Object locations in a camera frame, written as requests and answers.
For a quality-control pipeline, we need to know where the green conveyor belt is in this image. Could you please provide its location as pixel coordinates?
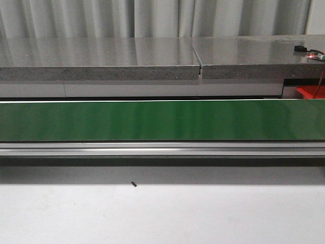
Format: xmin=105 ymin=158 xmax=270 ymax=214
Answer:
xmin=1 ymin=100 xmax=324 ymax=142

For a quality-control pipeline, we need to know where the grey stone slab right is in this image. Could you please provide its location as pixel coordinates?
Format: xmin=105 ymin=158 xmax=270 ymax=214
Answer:
xmin=192 ymin=35 xmax=324 ymax=79

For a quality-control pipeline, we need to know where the grey stone slab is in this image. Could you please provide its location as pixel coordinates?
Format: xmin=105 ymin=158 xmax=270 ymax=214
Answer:
xmin=1 ymin=38 xmax=200 ymax=81
xmin=192 ymin=35 xmax=324 ymax=79

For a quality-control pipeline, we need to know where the red plastic tray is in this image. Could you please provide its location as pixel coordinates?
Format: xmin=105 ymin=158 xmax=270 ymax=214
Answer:
xmin=296 ymin=85 xmax=325 ymax=99

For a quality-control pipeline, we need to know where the small black sensor module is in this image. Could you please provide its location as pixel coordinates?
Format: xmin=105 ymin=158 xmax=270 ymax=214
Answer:
xmin=294 ymin=45 xmax=308 ymax=53

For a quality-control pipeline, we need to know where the grey stone slab left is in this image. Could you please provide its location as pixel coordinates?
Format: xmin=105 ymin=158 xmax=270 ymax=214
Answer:
xmin=1 ymin=38 xmax=200 ymax=81

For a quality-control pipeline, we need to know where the green circuit board with LED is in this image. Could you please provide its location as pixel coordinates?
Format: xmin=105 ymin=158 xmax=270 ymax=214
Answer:
xmin=307 ymin=51 xmax=325 ymax=62

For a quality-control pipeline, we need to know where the grey pleated curtain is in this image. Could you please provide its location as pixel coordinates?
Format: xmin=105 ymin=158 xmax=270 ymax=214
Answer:
xmin=1 ymin=1 xmax=324 ymax=38

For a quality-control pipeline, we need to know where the aluminium conveyor frame rail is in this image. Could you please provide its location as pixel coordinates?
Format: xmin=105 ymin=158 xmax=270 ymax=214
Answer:
xmin=1 ymin=141 xmax=324 ymax=158

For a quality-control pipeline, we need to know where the thin red black wire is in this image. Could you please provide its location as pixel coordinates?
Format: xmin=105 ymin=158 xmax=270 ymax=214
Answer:
xmin=306 ymin=47 xmax=325 ymax=99

